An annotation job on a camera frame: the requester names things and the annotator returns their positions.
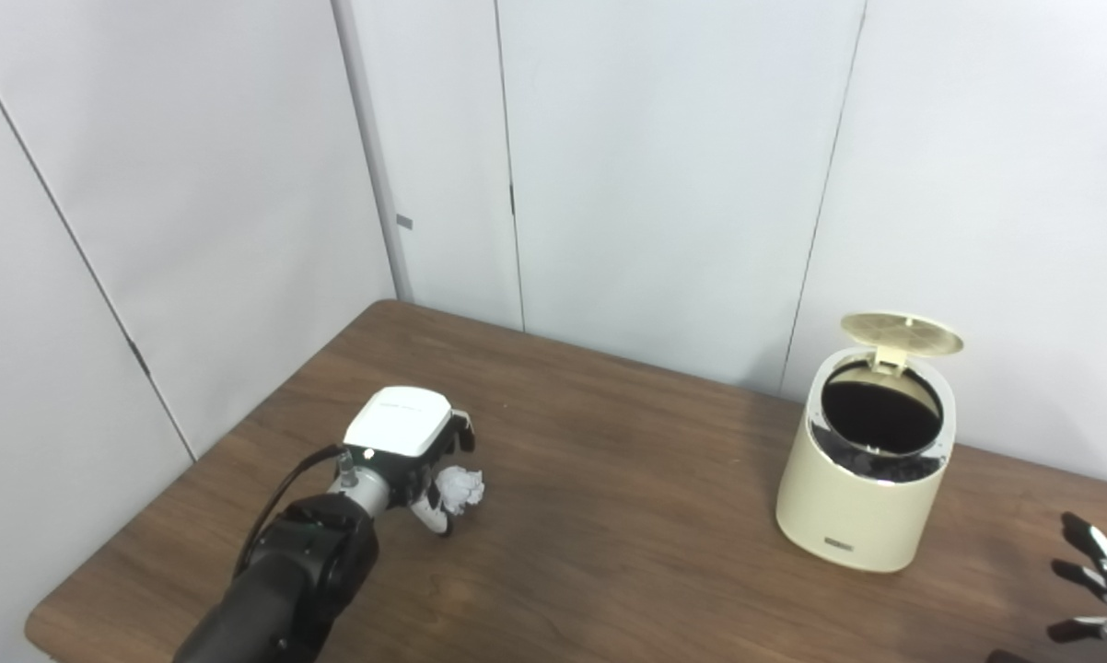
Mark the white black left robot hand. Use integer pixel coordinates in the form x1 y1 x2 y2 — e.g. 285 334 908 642
343 387 476 538

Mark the white paper ball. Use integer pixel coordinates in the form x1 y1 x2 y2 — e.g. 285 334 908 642
437 466 485 515

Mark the cream-colored desktop bin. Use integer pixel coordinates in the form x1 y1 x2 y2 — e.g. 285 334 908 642
775 312 964 574

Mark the round cream bin lid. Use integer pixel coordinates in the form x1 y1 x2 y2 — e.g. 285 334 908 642
840 312 964 374

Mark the black bin liner bag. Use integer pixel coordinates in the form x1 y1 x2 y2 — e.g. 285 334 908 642
811 361 946 484

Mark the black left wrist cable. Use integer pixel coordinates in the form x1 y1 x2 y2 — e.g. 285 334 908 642
233 445 347 576

